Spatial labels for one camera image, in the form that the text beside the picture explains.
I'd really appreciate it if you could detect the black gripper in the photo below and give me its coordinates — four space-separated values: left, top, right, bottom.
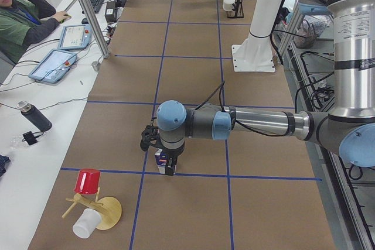
140 125 177 176

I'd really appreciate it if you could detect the teach pendant tablet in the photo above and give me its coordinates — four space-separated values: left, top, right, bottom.
28 49 77 84
58 24 91 50

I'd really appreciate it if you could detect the blue white milk carton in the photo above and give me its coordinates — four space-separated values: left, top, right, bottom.
155 149 175 174

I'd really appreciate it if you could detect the black wire cup rack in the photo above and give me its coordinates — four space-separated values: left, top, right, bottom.
226 0 244 19

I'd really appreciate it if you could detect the black water bottle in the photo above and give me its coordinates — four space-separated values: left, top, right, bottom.
17 101 52 132

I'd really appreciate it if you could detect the seated person green jacket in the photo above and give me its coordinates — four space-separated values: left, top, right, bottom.
1 0 71 64

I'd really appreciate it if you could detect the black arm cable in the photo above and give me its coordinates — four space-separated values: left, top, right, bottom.
195 81 294 138

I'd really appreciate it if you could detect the black power adapter box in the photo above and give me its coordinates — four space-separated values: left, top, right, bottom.
105 1 117 23

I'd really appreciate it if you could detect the white cup on wooden stand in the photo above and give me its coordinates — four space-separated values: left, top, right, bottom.
72 208 102 239

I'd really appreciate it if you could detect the wooden cup stand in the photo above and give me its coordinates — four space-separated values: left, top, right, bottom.
62 188 122 231

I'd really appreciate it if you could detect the patterned bag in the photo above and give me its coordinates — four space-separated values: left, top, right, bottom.
294 19 328 49

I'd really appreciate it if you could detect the aluminium frame post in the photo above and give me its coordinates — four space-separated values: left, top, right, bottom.
78 0 110 59

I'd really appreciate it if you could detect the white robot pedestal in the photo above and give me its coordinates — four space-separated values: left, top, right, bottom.
232 0 282 73

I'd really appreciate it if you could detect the red cup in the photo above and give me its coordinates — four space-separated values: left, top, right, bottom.
74 169 101 194

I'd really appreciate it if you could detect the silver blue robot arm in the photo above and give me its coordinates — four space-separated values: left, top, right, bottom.
140 0 374 175

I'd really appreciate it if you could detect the small black clip device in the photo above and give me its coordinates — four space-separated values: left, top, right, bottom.
23 131 38 146

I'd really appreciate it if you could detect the front teach pendant tablet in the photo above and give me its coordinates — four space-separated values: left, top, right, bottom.
28 49 77 84

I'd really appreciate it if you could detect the white cup front rack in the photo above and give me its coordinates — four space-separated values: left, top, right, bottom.
222 0 236 12

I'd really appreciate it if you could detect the rear teach pendant tablet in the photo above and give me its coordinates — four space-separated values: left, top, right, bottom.
58 24 91 50

